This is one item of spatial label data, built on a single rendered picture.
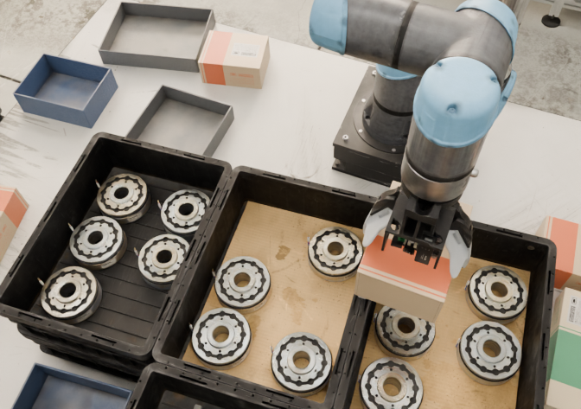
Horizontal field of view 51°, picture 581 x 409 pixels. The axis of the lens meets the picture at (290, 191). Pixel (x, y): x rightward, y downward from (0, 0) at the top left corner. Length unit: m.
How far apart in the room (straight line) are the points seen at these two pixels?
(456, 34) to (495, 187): 0.84
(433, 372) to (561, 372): 0.25
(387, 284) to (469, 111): 0.33
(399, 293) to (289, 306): 0.33
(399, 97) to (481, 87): 0.68
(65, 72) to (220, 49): 0.43
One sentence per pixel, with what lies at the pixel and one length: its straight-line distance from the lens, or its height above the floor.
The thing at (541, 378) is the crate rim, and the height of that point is 0.93.
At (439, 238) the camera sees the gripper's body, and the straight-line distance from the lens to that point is 0.74.
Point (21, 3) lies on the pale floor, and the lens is 3.28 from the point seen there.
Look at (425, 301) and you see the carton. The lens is 0.84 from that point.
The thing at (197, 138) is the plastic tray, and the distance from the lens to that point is 1.51.
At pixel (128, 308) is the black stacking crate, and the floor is 0.83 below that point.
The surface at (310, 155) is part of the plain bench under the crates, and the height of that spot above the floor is 0.70.
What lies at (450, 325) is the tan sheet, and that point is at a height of 0.83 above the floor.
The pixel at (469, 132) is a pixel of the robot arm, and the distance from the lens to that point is 0.58.
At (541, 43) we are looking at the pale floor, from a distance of 2.91.
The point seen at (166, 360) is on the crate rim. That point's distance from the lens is 1.01.
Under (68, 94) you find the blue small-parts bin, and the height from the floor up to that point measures 0.70.
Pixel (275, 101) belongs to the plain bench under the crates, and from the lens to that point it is 1.57.
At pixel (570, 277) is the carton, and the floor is 0.76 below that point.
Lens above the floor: 1.87
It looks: 57 degrees down
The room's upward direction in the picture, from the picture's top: 3 degrees counter-clockwise
